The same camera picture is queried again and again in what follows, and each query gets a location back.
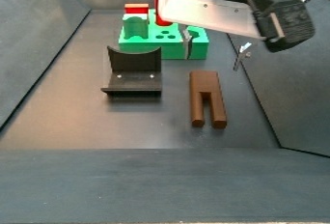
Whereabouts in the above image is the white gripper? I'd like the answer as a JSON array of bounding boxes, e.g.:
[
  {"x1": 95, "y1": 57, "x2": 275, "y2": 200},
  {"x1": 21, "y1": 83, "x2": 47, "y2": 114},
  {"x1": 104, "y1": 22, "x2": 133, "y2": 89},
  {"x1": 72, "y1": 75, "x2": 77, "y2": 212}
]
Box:
[{"x1": 157, "y1": 0, "x2": 262, "y2": 71}]

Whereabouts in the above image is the brown square-circle forked object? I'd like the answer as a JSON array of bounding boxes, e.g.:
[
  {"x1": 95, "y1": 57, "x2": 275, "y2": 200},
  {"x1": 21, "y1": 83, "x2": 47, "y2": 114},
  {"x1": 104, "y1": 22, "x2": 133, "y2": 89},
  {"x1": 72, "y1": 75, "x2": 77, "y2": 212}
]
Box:
[{"x1": 189, "y1": 70, "x2": 227, "y2": 129}]

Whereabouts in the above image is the red rectangular block peg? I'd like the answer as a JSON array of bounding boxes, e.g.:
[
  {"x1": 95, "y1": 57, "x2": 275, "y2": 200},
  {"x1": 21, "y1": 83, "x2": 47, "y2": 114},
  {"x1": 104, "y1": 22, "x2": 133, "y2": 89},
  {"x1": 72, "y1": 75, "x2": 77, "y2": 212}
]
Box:
[{"x1": 124, "y1": 3, "x2": 149, "y2": 14}]

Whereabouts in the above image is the black curved regrasp stand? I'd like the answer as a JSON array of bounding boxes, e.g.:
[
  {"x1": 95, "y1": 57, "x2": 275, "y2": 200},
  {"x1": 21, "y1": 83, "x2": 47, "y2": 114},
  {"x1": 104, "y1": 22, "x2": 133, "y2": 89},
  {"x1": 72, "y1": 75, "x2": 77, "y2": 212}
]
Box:
[{"x1": 100, "y1": 46, "x2": 163, "y2": 96}]

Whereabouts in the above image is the green shape-sorter fixture block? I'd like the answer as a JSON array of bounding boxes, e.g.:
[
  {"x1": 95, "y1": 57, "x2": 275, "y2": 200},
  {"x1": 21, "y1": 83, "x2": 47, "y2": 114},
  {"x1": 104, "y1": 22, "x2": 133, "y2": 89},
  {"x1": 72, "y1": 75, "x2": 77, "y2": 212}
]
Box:
[{"x1": 119, "y1": 9, "x2": 208, "y2": 60}]

